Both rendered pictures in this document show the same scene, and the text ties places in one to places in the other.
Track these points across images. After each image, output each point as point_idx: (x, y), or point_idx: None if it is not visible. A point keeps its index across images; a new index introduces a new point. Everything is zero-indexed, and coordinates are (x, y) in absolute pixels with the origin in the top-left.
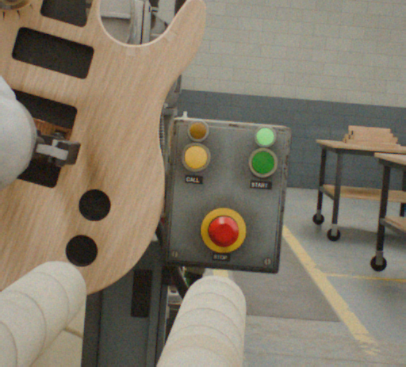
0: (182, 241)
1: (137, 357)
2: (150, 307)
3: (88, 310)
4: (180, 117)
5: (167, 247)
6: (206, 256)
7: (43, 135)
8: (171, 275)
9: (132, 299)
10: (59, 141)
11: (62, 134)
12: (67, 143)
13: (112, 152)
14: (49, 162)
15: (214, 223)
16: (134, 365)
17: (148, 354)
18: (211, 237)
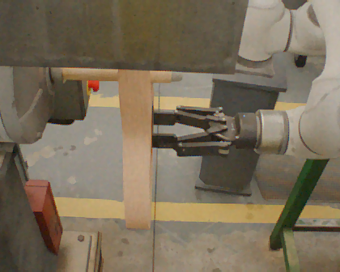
0: (86, 104)
1: (19, 167)
2: (16, 146)
3: (19, 176)
4: None
5: (84, 112)
6: (88, 99)
7: (202, 116)
8: (50, 122)
9: (12, 151)
10: (219, 110)
11: (155, 111)
12: (218, 108)
13: (153, 96)
14: (174, 125)
15: (96, 84)
16: (20, 172)
17: (23, 162)
18: (96, 91)
